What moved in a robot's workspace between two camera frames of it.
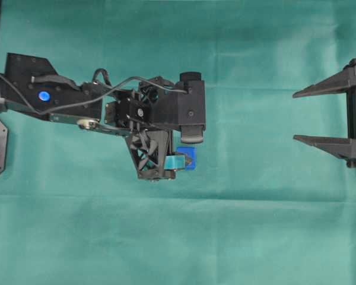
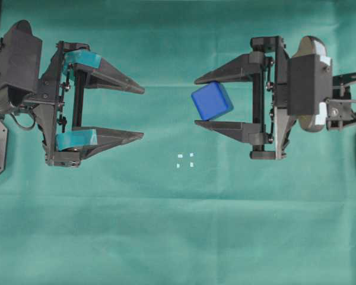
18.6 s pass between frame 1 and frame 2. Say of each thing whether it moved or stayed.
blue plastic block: moved
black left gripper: moved
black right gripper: moved
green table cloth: stayed
